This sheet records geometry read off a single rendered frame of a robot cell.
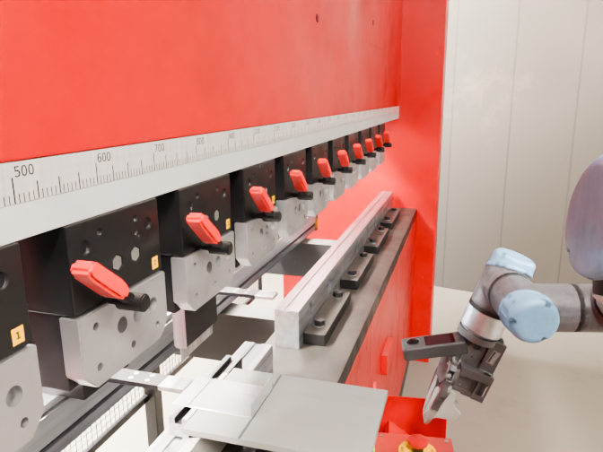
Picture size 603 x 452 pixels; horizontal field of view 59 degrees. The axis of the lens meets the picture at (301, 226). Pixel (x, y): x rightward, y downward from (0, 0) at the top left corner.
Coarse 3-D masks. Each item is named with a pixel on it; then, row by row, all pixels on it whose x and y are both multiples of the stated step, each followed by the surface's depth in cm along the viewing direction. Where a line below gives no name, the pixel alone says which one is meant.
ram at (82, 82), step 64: (0, 0) 39; (64, 0) 45; (128, 0) 54; (192, 0) 66; (256, 0) 86; (320, 0) 122; (384, 0) 208; (0, 64) 40; (64, 64) 46; (128, 64) 55; (192, 64) 67; (256, 64) 87; (320, 64) 125; (384, 64) 218; (0, 128) 40; (64, 128) 46; (128, 128) 55; (192, 128) 68; (64, 192) 47; (128, 192) 56
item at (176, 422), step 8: (224, 360) 95; (240, 360) 95; (216, 368) 92; (224, 368) 94; (232, 368) 92; (240, 368) 95; (208, 376) 89; (216, 376) 91; (184, 408) 80; (176, 416) 78; (184, 416) 78; (176, 424) 78; (184, 424) 77; (176, 432) 78
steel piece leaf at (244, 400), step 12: (216, 384) 86; (228, 384) 86; (240, 384) 86; (204, 396) 83; (216, 396) 83; (228, 396) 82; (240, 396) 82; (252, 396) 82; (264, 396) 82; (204, 408) 79; (216, 408) 79; (228, 408) 79; (240, 408) 79; (252, 408) 77
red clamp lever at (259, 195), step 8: (256, 192) 82; (264, 192) 83; (256, 200) 84; (264, 200) 84; (264, 208) 86; (272, 208) 87; (256, 216) 90; (264, 216) 89; (272, 216) 89; (280, 216) 90
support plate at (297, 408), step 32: (256, 384) 86; (288, 384) 86; (320, 384) 86; (192, 416) 78; (224, 416) 78; (256, 416) 78; (288, 416) 78; (320, 416) 78; (352, 416) 78; (288, 448) 71; (320, 448) 70; (352, 448) 70
